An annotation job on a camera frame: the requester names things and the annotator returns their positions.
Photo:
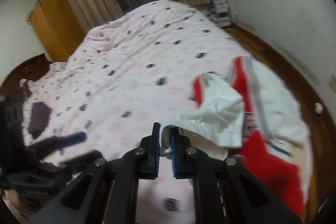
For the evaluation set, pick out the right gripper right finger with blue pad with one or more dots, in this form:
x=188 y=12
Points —
x=181 y=165

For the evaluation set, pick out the pink cat print duvet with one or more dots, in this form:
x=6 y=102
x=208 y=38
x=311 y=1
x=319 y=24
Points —
x=125 y=76

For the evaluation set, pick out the dark wooden headboard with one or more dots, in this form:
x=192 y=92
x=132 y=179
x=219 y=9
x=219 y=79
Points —
x=32 y=69

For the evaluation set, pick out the red white jersey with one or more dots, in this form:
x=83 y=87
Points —
x=250 y=113

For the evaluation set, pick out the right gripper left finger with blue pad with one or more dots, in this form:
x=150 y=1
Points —
x=149 y=160

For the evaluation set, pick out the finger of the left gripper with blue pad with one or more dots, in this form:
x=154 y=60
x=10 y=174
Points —
x=70 y=140

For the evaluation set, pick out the wooden wardrobe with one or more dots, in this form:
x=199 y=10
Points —
x=57 y=27

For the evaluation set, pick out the dark folded garment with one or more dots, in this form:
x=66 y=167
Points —
x=40 y=115

